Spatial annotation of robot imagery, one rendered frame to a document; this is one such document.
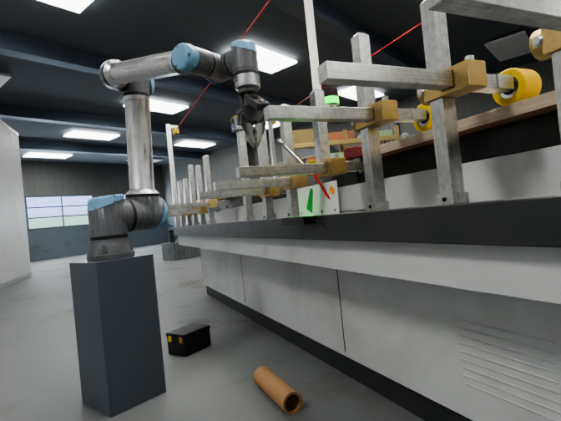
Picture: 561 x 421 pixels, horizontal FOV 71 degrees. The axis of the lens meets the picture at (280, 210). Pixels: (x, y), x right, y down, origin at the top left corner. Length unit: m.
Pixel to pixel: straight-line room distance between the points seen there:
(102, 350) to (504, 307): 1.40
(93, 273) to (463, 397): 1.35
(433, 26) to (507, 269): 0.51
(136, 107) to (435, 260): 1.45
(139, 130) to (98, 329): 0.86
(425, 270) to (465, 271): 0.11
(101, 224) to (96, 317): 0.37
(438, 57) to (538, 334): 0.65
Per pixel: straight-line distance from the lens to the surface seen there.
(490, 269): 0.87
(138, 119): 1.94
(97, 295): 1.73
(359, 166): 1.31
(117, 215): 1.80
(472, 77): 0.86
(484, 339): 1.20
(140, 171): 1.90
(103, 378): 1.82
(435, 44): 0.94
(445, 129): 0.89
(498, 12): 0.59
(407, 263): 1.03
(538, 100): 0.97
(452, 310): 1.25
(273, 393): 1.63
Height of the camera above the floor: 0.71
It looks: 1 degrees up
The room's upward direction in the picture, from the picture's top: 6 degrees counter-clockwise
